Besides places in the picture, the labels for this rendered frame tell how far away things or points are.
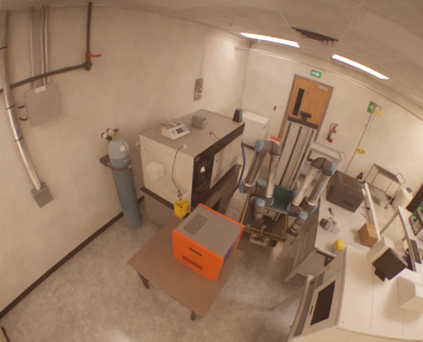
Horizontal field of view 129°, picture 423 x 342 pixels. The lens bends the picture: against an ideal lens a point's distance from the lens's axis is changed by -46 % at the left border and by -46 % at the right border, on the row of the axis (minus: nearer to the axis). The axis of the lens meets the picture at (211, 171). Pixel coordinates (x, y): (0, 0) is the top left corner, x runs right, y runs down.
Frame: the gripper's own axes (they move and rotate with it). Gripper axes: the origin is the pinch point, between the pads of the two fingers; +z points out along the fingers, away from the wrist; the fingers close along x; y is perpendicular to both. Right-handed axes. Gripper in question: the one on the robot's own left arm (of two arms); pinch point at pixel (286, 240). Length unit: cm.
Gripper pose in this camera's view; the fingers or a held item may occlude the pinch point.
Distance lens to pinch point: 203.0
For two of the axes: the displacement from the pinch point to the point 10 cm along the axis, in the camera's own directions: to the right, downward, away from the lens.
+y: -3.5, 1.2, -9.3
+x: 8.5, 4.5, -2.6
